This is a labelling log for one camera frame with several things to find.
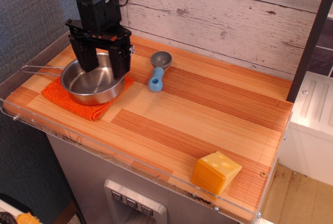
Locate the silver pot with wire handle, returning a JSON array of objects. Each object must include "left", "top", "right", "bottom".
[{"left": 20, "top": 53, "right": 125, "bottom": 106}]

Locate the silver dispenser panel with buttons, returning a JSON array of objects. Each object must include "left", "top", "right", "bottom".
[{"left": 104, "top": 179, "right": 168, "bottom": 223}]

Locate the orange cloth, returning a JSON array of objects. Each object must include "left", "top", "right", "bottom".
[{"left": 41, "top": 76, "right": 134, "bottom": 121}]

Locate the yellow toy cheese wedge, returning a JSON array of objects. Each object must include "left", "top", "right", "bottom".
[{"left": 190, "top": 151, "right": 242, "bottom": 195}]

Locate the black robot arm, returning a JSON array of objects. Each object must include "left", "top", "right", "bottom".
[{"left": 66, "top": 0, "right": 134, "bottom": 80}]

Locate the grey scoop blue handle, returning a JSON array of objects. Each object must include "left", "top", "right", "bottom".
[{"left": 148, "top": 51, "right": 173, "bottom": 92}]

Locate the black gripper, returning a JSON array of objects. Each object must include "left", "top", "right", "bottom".
[{"left": 66, "top": 0, "right": 134, "bottom": 79}]

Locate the clear acrylic table guard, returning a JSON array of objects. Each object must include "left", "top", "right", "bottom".
[{"left": 0, "top": 13, "right": 292, "bottom": 221}]

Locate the dark right shelf post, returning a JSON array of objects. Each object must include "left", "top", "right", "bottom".
[{"left": 286, "top": 0, "right": 332, "bottom": 103}]

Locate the orange black object bottom left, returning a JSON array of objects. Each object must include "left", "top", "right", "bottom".
[{"left": 1, "top": 211, "right": 41, "bottom": 224}]

